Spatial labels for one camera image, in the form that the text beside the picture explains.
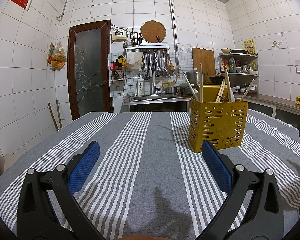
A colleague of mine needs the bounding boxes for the rectangular wooden cutting board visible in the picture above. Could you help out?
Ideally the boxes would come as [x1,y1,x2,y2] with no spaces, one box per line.
[192,47,216,74]

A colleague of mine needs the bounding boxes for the steel corner shelf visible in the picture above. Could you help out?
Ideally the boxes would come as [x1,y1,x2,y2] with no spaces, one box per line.
[217,52,260,94]

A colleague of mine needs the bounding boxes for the yellow perforated utensil holder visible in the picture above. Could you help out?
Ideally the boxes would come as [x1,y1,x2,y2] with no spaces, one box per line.
[189,84,248,153]

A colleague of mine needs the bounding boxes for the grey white striped tablecloth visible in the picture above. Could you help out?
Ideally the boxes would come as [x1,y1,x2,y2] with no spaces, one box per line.
[0,111,300,240]

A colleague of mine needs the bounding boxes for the kitchen counter cabinet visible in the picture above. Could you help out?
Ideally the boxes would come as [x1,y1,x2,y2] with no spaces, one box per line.
[240,94,300,130]

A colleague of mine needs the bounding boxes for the round bamboo board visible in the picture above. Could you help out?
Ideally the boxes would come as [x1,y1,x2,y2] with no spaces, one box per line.
[140,20,167,43]

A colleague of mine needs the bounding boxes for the black wok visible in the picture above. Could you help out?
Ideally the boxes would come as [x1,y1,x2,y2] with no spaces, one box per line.
[209,75,225,85]

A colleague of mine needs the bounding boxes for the metal wall pipe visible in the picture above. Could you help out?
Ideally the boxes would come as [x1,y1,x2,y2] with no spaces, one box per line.
[56,0,180,70]

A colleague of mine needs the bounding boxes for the yellow wall poster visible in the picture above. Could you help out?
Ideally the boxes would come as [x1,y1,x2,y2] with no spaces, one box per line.
[243,39,256,55]

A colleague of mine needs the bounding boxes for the metal cup of knives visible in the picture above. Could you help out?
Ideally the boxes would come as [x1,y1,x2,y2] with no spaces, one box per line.
[130,34,143,47]

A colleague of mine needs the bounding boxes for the steel cooking pot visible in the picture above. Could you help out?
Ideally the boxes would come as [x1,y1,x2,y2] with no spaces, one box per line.
[185,70,208,85]

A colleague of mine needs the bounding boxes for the row of sauce bottles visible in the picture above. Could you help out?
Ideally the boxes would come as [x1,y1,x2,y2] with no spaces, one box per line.
[219,56,242,73]

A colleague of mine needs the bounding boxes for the steel kitchen sink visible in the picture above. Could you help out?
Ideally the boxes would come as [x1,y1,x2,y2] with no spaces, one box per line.
[123,93,190,105]

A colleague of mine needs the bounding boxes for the small wall chart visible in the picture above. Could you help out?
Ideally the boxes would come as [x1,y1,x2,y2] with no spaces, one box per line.
[46,43,56,67]

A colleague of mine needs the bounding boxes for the white wall control box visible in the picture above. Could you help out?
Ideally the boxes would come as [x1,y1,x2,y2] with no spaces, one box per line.
[111,31,128,42]

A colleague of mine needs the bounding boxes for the cluster of small bowls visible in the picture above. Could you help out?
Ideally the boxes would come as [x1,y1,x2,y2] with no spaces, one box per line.
[234,82,258,94]

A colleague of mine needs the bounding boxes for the yellow red hanging pot holders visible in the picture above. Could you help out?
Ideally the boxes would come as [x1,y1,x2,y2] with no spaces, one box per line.
[110,56,128,70]

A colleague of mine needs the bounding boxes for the row of hanging metal utensils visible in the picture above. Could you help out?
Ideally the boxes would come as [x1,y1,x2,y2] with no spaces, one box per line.
[145,50,175,78]

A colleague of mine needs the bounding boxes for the wooden stick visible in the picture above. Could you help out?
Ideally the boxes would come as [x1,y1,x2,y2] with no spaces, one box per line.
[48,102,58,130]
[56,100,63,128]

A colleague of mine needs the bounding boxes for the pair of chopsticks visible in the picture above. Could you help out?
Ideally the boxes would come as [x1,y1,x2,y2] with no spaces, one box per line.
[239,79,255,102]

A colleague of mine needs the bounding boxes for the plastic bag of oranges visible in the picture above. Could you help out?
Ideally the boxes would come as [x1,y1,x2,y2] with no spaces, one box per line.
[50,44,67,70]

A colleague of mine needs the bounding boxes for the white hanging plastic bag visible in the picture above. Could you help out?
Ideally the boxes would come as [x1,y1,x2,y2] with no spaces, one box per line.
[126,52,143,69]

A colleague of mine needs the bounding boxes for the small wall basket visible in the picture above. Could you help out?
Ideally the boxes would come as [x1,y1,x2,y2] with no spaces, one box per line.
[112,70,125,82]

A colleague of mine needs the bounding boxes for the steel gas stove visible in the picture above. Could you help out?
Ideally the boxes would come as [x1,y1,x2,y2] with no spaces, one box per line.
[179,85,198,95]

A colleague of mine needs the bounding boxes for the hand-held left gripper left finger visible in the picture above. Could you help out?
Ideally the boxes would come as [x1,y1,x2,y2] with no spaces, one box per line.
[15,141,105,240]

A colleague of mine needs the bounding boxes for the small wall sticker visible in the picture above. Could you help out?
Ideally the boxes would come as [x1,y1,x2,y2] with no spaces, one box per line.
[272,34,285,48]

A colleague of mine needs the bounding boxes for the metal faucet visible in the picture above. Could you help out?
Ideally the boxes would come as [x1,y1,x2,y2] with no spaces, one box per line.
[152,64,162,95]

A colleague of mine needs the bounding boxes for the metal wall rack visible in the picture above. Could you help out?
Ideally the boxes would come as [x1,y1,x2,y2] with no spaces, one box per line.
[124,44,170,54]

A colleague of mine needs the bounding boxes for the white soap bottle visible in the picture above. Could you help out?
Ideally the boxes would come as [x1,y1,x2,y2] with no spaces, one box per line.
[137,75,145,95]

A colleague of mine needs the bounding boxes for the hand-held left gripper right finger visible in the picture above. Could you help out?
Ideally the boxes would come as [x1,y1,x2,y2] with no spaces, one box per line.
[197,140,285,240]

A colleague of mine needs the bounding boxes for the brown frosted glass door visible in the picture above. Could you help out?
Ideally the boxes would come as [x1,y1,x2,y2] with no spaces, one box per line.
[67,19,114,121]

